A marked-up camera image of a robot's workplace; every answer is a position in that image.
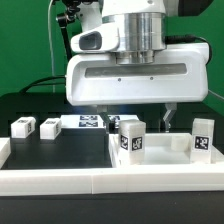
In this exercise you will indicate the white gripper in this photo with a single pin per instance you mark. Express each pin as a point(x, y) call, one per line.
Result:
point(178, 74)

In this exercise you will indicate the white square table top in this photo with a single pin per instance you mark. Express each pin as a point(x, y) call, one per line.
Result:
point(160, 149)

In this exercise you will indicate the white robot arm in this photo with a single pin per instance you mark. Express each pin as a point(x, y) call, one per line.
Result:
point(123, 56)

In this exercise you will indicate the white U-shaped obstacle fence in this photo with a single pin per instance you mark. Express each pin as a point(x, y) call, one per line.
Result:
point(136, 178)

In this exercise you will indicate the white marker base plate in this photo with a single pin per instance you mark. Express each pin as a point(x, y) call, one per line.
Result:
point(91, 121)

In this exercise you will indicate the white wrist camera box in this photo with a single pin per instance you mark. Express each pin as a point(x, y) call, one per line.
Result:
point(104, 38)

